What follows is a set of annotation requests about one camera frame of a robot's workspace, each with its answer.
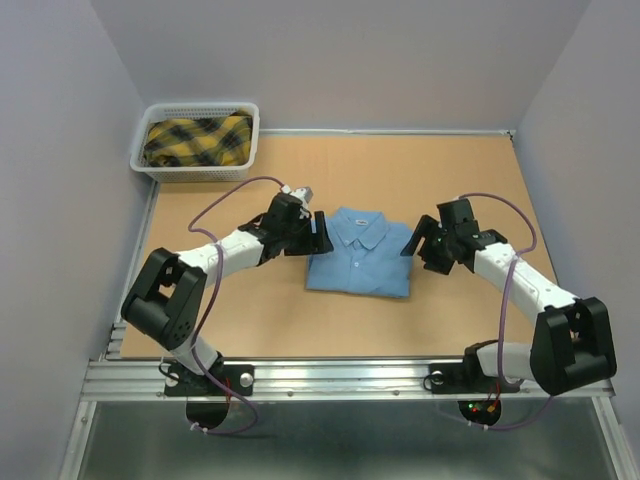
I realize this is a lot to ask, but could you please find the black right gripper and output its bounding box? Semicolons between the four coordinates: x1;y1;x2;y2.
398;214;455;275

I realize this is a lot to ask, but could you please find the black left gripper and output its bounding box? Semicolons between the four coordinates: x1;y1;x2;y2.
281;212;333;256

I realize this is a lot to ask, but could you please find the light blue long sleeve shirt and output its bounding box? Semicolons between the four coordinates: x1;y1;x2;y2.
306;207;413;299

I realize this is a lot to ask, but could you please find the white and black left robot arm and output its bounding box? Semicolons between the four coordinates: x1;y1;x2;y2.
121;186;333;394

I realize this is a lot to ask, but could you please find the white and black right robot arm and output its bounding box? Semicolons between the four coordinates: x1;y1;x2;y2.
402;195;618;396

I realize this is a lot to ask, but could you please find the white plastic basket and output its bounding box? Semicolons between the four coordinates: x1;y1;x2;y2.
130;101;260;183

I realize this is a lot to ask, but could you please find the yellow plaid shirt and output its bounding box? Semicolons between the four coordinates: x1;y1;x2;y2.
142;110;253;168

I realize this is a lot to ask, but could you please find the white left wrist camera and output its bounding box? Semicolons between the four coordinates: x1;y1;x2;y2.
280;185;313;209

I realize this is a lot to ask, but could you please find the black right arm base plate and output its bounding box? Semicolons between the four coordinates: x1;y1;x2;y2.
423;361;520;427

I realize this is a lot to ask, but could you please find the aluminium mounting rail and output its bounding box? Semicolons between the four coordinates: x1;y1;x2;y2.
79;355;616;401

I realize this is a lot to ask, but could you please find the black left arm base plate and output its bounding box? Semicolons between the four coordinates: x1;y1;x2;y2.
158;361;257;435

